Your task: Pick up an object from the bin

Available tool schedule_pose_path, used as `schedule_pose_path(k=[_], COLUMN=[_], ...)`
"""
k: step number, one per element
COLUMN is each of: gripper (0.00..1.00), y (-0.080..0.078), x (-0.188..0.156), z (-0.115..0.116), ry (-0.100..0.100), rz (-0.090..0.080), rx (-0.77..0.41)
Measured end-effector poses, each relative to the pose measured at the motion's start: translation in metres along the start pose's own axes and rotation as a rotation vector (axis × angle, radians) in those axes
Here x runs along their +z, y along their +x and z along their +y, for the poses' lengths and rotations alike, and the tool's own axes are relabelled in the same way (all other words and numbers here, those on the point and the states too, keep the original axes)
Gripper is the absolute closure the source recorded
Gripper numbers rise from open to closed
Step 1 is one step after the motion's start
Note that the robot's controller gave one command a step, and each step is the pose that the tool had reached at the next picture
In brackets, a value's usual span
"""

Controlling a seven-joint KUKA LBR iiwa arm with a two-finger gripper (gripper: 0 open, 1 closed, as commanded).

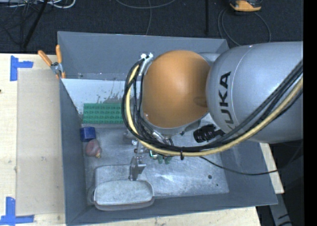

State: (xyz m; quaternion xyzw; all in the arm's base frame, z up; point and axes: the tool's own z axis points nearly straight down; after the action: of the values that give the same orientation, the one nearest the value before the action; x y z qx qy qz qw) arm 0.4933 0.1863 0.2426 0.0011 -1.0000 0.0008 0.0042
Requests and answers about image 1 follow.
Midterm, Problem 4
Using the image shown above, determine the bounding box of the grey metal bin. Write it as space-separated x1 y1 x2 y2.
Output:
56 31 279 226

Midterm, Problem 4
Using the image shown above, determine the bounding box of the dark green flat block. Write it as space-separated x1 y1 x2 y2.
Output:
82 103 125 125

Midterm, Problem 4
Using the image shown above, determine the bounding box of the blue cup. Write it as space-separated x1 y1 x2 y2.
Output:
79 126 97 143

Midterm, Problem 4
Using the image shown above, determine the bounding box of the black cylinder on white bracket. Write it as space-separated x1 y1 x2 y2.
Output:
193 124 225 144

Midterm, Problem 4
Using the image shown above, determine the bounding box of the pink toy food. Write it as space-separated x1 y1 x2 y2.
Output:
85 139 103 159

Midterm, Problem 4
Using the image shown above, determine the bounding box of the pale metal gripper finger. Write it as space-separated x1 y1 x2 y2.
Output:
138 156 147 172
128 157 140 181

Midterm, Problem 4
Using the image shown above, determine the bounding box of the pale flat board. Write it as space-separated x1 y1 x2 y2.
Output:
15 68 66 217

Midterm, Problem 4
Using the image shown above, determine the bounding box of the clear plastic container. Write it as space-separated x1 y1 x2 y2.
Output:
87 165 156 212

